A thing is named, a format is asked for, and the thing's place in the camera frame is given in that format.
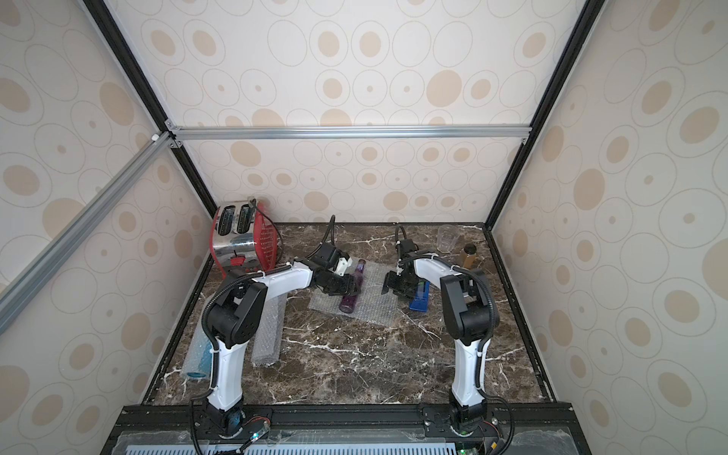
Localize purple bottle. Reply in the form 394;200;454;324
339;259;366;314

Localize blue tape dispenser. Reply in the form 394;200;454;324
409;280;430;313

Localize stack of bubble wrap sheets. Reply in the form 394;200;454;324
308;261;402;327

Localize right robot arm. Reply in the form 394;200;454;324
382;238;500;422

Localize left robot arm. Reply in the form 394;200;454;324
202;244;360;413

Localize clear drinking glass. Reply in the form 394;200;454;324
436;225;461;254

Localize brown spice jar black lid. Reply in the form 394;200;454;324
459;243;478;269

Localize red and chrome toaster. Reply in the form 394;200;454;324
210;199;282;277

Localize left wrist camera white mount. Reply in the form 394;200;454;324
334;257;353;276

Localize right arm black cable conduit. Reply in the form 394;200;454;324
394;224;516;439

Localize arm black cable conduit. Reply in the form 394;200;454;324
394;224;516;439
200;214;337;399

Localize black toaster power cord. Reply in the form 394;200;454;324
248;197;286;257

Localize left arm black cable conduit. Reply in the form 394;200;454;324
200;214;337;399

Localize horizontal aluminium frame bar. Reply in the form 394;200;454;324
172;124;531;140

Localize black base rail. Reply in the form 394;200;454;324
102;403;590;454

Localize diagonal aluminium frame bar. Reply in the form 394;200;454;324
1;132;173;332

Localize black right frame post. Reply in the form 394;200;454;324
483;0;606;232

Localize black frame post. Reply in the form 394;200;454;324
82;0;217;217
483;0;606;232

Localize black left frame post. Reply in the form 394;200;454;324
82;0;217;217

